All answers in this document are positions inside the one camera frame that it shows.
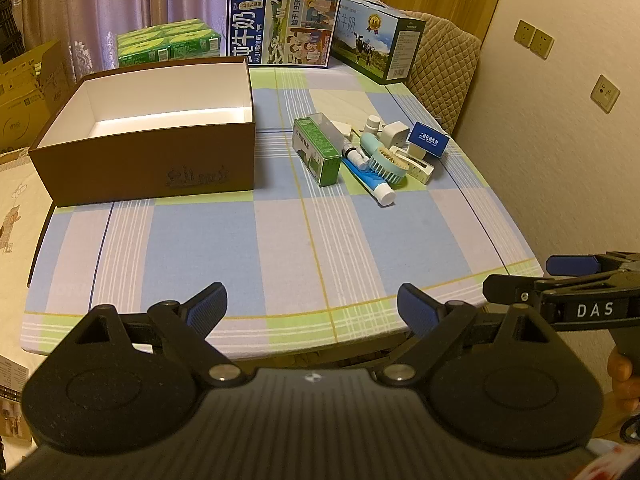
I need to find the quilted beige chair cover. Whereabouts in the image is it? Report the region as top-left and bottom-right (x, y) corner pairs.
(404, 12), (482, 138)

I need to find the green cow milk case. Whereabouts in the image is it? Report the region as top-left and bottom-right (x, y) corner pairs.
(330, 0), (427, 85)

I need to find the bear printed beige cloth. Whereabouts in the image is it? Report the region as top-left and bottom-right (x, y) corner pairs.
(0, 147), (63, 361)

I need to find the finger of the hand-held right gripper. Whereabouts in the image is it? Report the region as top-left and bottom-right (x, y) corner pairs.
(546, 251), (640, 277)
(482, 272), (551, 308)

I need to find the small black white tube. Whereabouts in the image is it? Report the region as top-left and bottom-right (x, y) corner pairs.
(341, 143), (371, 168)

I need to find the green drink carton pack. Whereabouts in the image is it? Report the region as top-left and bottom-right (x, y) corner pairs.
(116, 18), (222, 68)

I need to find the white blue toothpaste tube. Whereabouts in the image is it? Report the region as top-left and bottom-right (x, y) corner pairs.
(341, 156), (397, 207)

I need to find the checked tablecloth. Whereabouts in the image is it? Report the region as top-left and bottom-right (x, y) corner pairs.
(20, 65), (546, 361)

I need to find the black bag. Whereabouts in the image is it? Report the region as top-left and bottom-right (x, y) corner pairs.
(0, 0), (28, 63)

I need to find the beige wall socket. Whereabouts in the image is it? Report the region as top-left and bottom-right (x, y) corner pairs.
(590, 74), (621, 113)
(530, 28), (555, 58)
(514, 19), (537, 47)

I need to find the blue milk carton case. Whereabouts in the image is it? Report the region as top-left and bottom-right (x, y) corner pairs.
(226, 0), (342, 68)

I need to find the white hair claw clip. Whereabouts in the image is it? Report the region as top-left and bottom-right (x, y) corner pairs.
(387, 145), (436, 184)

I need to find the small dark blue box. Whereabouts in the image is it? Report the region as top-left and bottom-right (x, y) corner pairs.
(407, 121), (447, 159)

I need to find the person's right hand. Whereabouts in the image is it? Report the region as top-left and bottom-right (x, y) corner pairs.
(607, 345), (640, 413)

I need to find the clear plastic case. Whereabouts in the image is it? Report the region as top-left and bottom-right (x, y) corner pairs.
(310, 112), (351, 148)

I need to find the small green box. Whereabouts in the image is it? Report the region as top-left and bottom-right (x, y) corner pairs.
(292, 116), (342, 188)

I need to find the tan shipping carton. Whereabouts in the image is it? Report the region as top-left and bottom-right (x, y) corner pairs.
(0, 40), (76, 153)

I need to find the printed paper leaflet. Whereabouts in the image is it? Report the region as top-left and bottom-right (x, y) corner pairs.
(0, 355), (33, 446)

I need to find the brown cardboard box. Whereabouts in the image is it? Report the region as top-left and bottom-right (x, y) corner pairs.
(27, 56), (257, 208)

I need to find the mint handheld fan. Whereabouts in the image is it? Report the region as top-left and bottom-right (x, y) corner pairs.
(360, 132), (413, 191)

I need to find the white charger block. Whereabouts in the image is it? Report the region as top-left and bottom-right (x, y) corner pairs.
(382, 121), (412, 148)

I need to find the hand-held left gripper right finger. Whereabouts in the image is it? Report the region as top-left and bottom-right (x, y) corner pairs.
(377, 283), (563, 388)

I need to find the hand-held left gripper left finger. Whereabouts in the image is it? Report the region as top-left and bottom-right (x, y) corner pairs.
(65, 282), (257, 387)

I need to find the red white patterned clothing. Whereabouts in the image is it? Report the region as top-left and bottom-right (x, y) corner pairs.
(575, 437), (640, 480)

